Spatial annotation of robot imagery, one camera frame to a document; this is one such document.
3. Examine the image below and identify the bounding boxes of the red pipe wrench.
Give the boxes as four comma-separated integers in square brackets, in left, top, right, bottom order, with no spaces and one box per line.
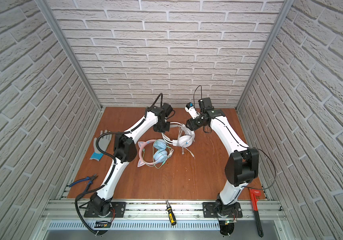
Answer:
[249,189,264,238]

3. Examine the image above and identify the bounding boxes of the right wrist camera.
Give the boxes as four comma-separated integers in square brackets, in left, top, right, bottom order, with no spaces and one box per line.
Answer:
[184,103,199,119]

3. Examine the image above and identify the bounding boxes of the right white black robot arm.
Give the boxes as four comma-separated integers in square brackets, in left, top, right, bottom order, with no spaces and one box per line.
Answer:
[185,98,259,208]

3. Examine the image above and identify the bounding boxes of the pink blue cat-ear headphones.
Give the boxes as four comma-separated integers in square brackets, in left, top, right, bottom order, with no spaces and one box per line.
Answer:
[137,139,174,169]

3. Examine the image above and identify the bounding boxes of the aluminium frame rail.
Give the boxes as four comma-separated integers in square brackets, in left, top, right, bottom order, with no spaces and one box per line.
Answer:
[41,199,287,221]

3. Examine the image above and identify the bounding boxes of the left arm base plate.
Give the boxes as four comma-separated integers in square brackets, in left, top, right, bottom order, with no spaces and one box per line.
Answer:
[83,202,126,218]

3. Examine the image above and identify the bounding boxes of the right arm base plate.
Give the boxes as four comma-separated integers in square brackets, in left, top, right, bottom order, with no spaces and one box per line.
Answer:
[202,201,243,219]

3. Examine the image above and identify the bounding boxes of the blue handled pliers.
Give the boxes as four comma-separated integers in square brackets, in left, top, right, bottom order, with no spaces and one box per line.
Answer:
[67,174,98,192]

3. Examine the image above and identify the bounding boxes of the white headphone cable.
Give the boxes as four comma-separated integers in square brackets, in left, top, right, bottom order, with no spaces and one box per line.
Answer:
[174,122,196,159]

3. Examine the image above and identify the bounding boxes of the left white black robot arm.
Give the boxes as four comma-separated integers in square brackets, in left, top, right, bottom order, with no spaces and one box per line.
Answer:
[88,103,173,216]

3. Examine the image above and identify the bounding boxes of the yellow black screwdriver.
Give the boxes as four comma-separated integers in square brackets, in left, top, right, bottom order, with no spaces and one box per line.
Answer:
[165,200,177,226]

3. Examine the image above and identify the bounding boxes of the black corrugated cable conduit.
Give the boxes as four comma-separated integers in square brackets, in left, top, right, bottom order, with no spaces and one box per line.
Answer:
[74,118,148,236]

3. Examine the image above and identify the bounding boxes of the small black electronics board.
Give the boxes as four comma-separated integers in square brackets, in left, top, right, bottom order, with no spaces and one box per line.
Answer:
[94,221,112,229]

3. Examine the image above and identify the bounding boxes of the white headphones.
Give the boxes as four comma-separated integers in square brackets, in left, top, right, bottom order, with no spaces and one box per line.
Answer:
[162,122,195,148]

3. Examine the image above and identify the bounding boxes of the green headphone cable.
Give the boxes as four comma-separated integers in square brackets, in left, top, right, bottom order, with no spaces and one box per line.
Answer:
[142,139,175,168]

